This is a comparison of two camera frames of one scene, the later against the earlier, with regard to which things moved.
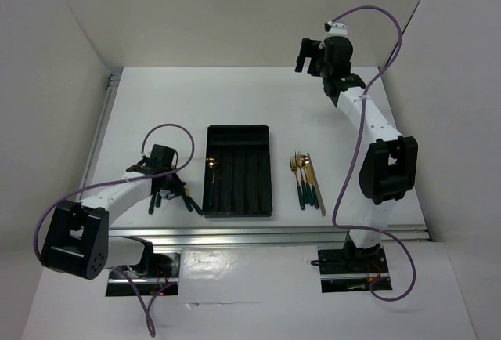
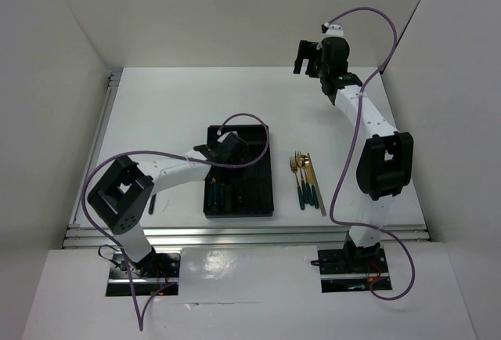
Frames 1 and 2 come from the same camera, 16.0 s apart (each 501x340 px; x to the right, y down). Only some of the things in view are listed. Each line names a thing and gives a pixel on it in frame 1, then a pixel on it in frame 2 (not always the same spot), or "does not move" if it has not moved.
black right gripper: [311, 48] does not move
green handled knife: [190, 203] → [222, 194]
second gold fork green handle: [305, 193] does not move
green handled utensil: [152, 204] does not move
